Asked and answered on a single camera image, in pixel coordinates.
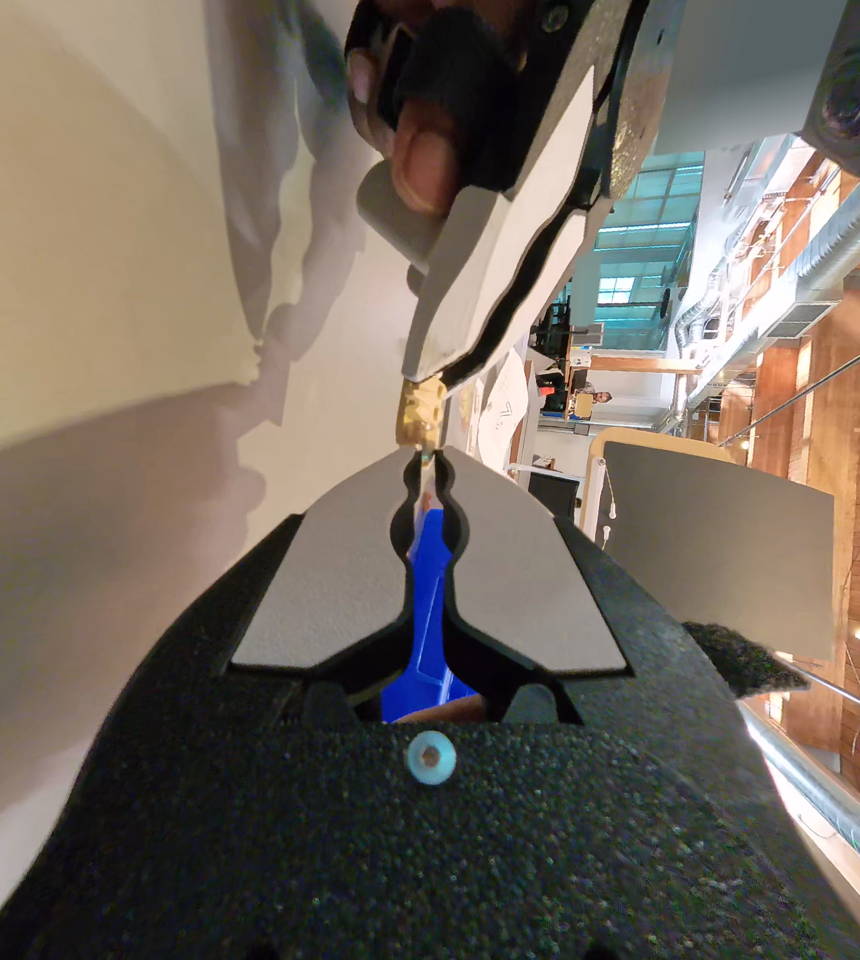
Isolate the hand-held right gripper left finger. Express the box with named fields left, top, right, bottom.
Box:
left=231, top=450, right=425, bottom=699

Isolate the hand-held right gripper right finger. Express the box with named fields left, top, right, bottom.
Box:
left=433, top=447, right=630, bottom=715

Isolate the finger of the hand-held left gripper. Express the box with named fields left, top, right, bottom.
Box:
left=402, top=67, right=596, bottom=384
left=441, top=204, right=598, bottom=391

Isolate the tan brick assembly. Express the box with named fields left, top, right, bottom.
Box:
left=394, top=378, right=448, bottom=455

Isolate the grey desk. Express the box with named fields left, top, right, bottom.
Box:
left=0, top=0, right=536, bottom=879

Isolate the person's left hand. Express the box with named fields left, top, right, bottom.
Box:
left=344, top=0, right=551, bottom=217

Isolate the blue plastic storage bin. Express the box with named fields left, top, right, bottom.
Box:
left=381, top=506, right=480, bottom=725

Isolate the black floor lamp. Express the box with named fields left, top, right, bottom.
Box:
left=550, top=288, right=676, bottom=316

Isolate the grey instruction booklet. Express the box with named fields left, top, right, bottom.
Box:
left=460, top=378, right=487, bottom=444

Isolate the white printed paper sheet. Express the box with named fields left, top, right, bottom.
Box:
left=475, top=348, right=532, bottom=466

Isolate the white bar with pull cords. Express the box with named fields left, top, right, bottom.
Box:
left=596, top=450, right=622, bottom=545

